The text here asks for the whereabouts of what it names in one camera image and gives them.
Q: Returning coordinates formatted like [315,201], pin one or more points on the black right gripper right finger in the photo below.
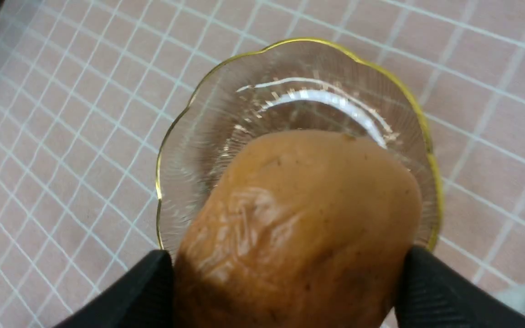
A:
[433,295]

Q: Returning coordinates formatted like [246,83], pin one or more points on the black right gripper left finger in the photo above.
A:
[141,298]

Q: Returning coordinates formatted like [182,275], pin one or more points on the brown potato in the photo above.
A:
[305,229]

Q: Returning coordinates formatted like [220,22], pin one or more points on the gold-rimmed glass bowl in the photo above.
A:
[292,84]

